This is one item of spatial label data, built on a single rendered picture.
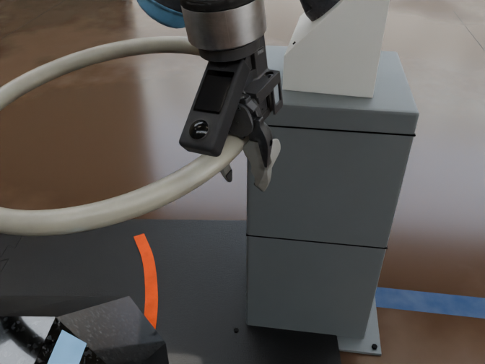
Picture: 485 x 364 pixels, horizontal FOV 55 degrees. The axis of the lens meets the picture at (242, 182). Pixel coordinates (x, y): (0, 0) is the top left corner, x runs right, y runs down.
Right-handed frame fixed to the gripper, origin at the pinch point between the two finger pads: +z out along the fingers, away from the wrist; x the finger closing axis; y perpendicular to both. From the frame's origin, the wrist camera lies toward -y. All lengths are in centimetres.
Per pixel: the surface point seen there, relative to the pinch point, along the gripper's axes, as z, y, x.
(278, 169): 34, 41, 19
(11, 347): 6.5, -31.2, 15.5
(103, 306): 21.0, -16.1, 21.0
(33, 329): 6.9, -28.1, 15.4
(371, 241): 59, 49, -4
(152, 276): 94, 31, 73
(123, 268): 93, 28, 86
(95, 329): 15.4, -21.8, 14.6
